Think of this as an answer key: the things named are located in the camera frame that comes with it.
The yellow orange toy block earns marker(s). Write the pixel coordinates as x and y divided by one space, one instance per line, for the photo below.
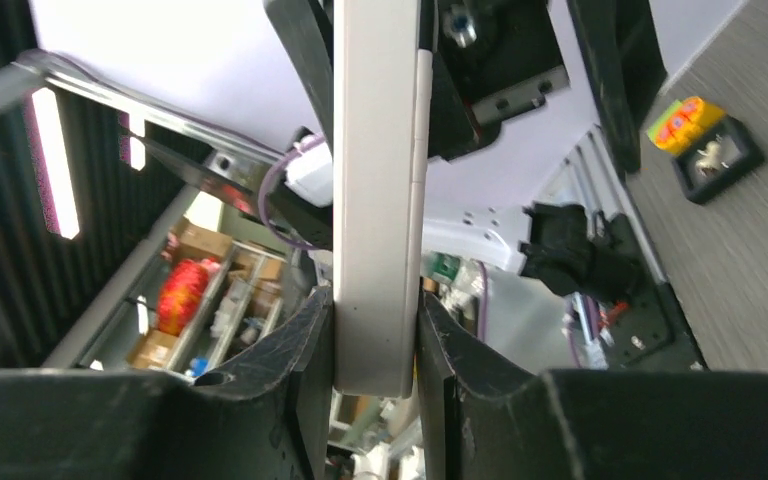
684 122

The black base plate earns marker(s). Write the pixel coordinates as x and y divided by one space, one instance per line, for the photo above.
652 333

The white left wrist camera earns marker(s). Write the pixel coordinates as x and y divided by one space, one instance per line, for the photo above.
309 171

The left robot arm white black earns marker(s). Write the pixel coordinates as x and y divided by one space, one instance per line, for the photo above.
558 252

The white remote control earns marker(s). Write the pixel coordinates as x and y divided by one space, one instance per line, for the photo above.
382 91

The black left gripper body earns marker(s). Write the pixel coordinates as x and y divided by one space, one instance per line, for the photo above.
493 61

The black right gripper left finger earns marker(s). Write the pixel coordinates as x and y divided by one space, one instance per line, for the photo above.
263 414

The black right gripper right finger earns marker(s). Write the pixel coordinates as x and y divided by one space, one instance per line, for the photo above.
483 417

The red lantern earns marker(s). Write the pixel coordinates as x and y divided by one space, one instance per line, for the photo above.
181 295

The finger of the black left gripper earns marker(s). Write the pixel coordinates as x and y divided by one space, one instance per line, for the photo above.
306 34
625 70

